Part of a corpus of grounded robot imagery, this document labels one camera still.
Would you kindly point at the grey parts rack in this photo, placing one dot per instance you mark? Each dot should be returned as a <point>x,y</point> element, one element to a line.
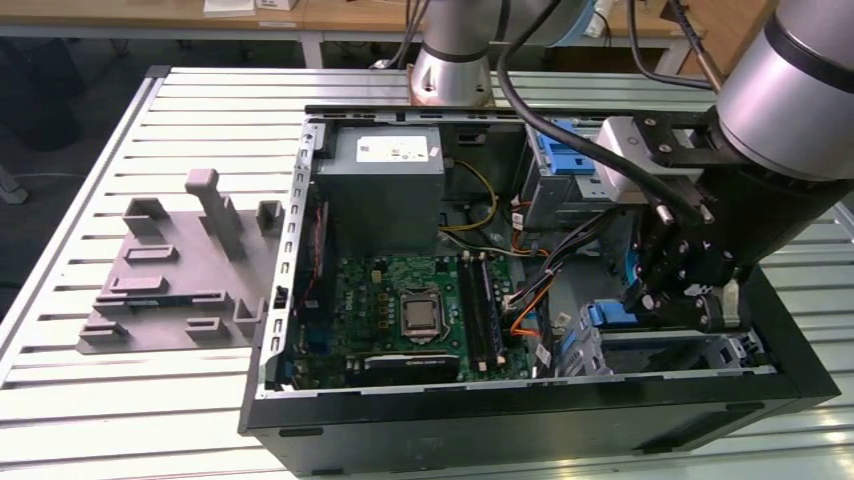
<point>187,280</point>

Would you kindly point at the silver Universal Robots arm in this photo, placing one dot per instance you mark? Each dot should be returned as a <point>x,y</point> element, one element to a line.
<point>787,90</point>

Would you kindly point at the green motherboard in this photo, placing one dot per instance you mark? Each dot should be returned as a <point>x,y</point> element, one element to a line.
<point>367,300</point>

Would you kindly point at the wooden desk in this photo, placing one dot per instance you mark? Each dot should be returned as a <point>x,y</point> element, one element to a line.
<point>133,19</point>

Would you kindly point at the black open PC case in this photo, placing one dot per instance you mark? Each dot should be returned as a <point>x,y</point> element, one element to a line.
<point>534,425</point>

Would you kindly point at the brown wooden cabinet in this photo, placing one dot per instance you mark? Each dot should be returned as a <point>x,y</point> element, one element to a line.
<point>740,25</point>

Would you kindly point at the silver CPU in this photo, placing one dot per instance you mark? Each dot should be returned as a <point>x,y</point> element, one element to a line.
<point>420,314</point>

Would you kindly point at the black graphics card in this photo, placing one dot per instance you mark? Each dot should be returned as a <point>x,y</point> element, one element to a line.
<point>409,365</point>

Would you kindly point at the grey power supply unit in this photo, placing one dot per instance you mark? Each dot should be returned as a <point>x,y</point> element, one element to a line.
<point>380,200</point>

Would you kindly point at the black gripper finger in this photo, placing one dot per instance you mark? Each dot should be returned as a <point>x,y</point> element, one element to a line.
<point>703,312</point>
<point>648,305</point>

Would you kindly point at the small white box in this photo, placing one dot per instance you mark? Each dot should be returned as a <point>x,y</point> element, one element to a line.
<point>276,4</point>

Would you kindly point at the CPU socket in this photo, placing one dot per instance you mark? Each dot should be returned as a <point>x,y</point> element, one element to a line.
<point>420,336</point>

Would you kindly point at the blue plastic drive latch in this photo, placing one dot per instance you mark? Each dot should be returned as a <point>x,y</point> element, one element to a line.
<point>567,162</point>

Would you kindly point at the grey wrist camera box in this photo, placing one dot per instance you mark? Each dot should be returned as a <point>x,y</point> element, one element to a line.
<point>627,160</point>

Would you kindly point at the blue-green RAM stick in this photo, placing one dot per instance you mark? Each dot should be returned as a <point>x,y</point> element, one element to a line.
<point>160,302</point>

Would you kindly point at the grey metal drive cage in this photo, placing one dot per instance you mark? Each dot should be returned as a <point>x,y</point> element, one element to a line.
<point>554,200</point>

